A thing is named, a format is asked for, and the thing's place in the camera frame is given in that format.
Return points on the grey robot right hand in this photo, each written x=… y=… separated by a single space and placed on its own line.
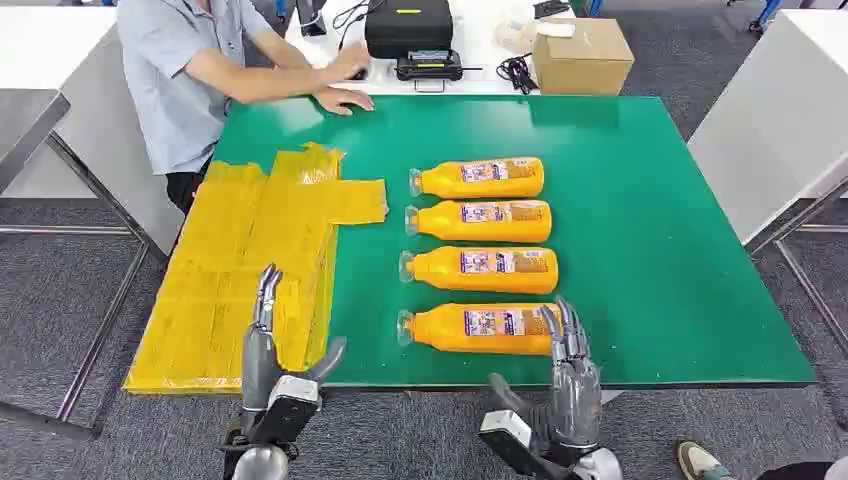
x=576 y=404

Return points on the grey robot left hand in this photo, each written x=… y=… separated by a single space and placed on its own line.
x=257 y=364

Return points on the orange drink bottle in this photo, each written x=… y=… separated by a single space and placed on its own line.
x=484 y=232
x=484 y=278
x=477 y=341
x=477 y=189

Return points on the yellow sheet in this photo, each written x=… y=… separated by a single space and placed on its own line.
x=218 y=285

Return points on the beige shoe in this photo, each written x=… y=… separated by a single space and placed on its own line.
x=699 y=462

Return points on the green table mat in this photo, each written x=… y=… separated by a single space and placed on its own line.
x=629 y=232

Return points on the person's right hand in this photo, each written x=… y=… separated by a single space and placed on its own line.
x=344 y=100

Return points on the person's hand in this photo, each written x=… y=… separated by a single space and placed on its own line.
x=344 y=100
x=351 y=61

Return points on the person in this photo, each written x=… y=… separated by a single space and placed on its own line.
x=172 y=86

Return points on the person's left hand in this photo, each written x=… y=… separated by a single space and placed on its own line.
x=351 y=61

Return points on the white table with grey side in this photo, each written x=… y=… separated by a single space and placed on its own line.
x=79 y=79

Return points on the brown cardboard box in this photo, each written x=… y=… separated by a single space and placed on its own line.
x=583 y=63

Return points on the black handheld controller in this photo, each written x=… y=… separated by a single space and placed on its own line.
x=429 y=66

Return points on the white table with metal legs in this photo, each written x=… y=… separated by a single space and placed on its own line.
x=775 y=119

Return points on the black phone stand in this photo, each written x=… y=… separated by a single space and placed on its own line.
x=311 y=16

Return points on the black carrying case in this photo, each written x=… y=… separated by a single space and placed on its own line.
x=407 y=30

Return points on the white desk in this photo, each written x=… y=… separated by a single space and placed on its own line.
x=474 y=46

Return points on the clear plastic bag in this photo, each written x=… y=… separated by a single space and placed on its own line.
x=515 y=34

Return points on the white paper piece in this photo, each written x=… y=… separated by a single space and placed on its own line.
x=555 y=28

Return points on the small black device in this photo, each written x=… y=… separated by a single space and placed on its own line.
x=551 y=8

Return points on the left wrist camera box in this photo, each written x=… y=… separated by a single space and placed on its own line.
x=291 y=405

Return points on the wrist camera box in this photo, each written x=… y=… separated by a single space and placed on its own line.
x=291 y=405
x=510 y=438

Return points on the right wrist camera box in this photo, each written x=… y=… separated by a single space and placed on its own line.
x=510 y=438

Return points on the metal table frame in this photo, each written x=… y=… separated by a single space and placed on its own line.
x=828 y=228
x=66 y=230

